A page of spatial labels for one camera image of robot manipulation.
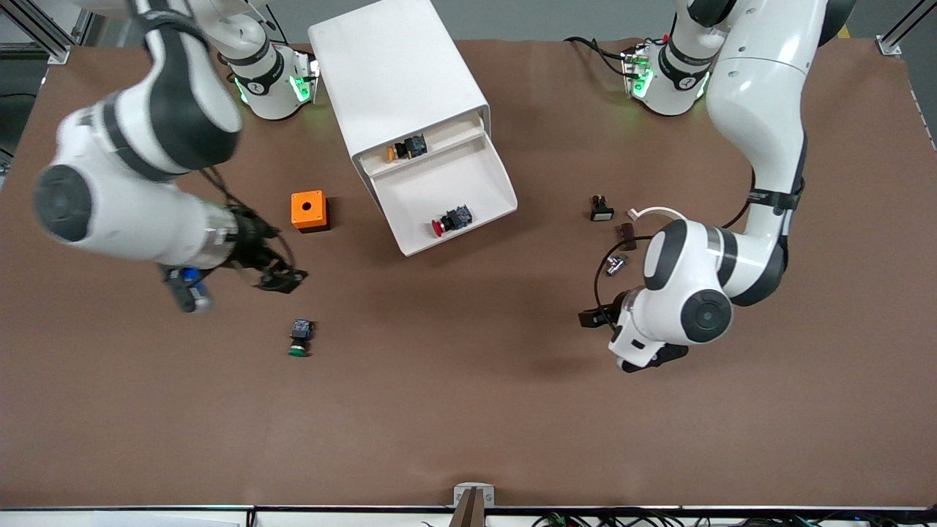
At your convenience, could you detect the white curved plastic bracket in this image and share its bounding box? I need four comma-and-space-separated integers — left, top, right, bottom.
627, 206, 689, 225

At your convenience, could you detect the black cable bundle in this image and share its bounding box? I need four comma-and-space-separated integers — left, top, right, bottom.
534, 511, 937, 527

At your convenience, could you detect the orange button enclosure box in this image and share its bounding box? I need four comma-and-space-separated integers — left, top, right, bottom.
291, 190, 332, 234

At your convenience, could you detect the yellow push button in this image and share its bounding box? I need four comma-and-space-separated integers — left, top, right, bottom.
387, 135, 429, 162

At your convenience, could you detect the green push button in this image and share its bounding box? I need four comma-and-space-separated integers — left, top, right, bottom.
287, 318, 316, 359

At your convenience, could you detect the red push button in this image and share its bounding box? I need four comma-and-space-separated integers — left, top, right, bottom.
430, 206, 474, 239

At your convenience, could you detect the white drawer cabinet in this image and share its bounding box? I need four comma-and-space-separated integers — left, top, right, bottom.
307, 0, 493, 180

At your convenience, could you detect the white plastic drawer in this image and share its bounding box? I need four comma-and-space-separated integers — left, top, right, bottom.
364, 130, 519, 257
354, 108, 487, 176

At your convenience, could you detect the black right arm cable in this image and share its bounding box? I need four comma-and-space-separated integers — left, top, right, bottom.
198, 167, 297, 272

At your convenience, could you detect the black base cable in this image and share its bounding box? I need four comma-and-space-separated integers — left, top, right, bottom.
564, 37, 632, 76

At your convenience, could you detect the aluminium frame profile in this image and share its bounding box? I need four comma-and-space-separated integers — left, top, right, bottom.
0, 0, 100, 65
875, 0, 937, 56

